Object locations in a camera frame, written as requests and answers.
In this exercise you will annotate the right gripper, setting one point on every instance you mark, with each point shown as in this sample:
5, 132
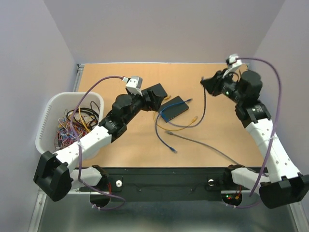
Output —
213, 84

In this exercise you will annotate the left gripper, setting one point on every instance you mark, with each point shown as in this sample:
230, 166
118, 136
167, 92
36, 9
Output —
154, 104

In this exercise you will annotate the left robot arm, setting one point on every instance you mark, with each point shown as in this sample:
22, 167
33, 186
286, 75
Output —
56, 173

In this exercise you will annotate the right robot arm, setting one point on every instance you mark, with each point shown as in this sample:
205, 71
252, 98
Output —
284, 183

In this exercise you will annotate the white plastic bin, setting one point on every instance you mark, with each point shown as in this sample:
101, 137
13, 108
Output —
54, 131

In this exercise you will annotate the far black network switch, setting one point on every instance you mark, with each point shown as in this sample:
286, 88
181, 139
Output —
155, 93

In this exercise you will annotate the black network switch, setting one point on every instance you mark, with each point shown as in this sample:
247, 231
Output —
173, 108
155, 93

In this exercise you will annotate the near black network switch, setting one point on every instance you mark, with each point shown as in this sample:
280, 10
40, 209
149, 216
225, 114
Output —
173, 108

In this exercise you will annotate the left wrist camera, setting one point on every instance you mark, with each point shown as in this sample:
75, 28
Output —
133, 85

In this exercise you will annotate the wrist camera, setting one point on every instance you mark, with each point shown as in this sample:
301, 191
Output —
133, 85
233, 63

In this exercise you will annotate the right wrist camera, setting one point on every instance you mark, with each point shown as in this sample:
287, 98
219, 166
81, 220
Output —
233, 63

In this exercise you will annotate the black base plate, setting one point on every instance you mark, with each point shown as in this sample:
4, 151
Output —
165, 184

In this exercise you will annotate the aluminium frame rail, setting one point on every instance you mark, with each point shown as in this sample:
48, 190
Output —
277, 183

